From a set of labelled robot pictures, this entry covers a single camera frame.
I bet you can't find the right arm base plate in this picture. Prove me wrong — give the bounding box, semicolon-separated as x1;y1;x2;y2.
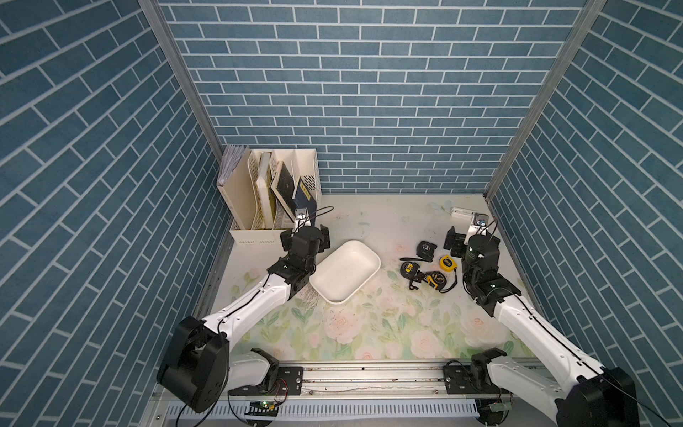
443;360;512;398

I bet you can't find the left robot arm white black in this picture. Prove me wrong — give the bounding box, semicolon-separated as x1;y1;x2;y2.
157;225;331;413

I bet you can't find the round black tape measure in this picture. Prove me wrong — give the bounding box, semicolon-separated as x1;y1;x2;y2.
416;240;438;263

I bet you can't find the blue cover book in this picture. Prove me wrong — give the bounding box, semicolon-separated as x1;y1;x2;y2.
293;178;318;215

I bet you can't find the beige file folder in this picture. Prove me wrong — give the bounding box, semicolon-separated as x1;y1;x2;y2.
217;145;256;231

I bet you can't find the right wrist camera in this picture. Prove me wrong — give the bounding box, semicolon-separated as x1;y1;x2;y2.
464;213;489;245

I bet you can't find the white and yellow book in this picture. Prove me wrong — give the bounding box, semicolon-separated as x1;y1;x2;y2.
255;151;277;230

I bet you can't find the black cover book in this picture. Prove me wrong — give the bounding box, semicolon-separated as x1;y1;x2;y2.
270;161;296;221

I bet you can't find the black yellow tape measure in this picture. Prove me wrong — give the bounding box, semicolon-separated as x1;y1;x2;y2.
423;272;458;294

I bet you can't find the white rectangular box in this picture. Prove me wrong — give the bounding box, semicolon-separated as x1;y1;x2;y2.
450;206;475;222

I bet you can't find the aluminium mounting rail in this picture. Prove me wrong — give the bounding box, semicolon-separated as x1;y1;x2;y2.
138;360;609;427

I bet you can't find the white storage tray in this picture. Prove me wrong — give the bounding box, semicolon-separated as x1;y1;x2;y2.
309;240;382;305

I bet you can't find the white plastic file organizer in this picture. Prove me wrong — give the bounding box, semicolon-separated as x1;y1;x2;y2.
231;148;322;244

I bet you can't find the floral table mat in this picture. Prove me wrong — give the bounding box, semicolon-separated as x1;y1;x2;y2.
232;224;534;361

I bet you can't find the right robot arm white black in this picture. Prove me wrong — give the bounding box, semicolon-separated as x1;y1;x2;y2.
445;228;640;426

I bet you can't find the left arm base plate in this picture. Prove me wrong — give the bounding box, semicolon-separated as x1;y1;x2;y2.
229;366;304;398

